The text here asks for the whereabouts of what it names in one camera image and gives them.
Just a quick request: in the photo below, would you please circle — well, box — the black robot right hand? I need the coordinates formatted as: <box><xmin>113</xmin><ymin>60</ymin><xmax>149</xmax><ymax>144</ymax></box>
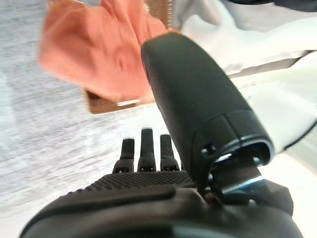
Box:
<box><xmin>19</xmin><ymin>33</ymin><xmax>305</xmax><ymax>238</ymax></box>

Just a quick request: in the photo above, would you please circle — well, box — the orange garment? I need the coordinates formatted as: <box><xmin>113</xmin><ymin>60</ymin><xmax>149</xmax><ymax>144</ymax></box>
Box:
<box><xmin>38</xmin><ymin>0</ymin><xmax>183</xmax><ymax>104</ymax></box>

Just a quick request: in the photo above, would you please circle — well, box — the woven wicker basket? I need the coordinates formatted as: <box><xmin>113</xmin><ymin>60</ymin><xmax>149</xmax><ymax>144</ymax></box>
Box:
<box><xmin>85</xmin><ymin>0</ymin><xmax>174</xmax><ymax>115</ymax></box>

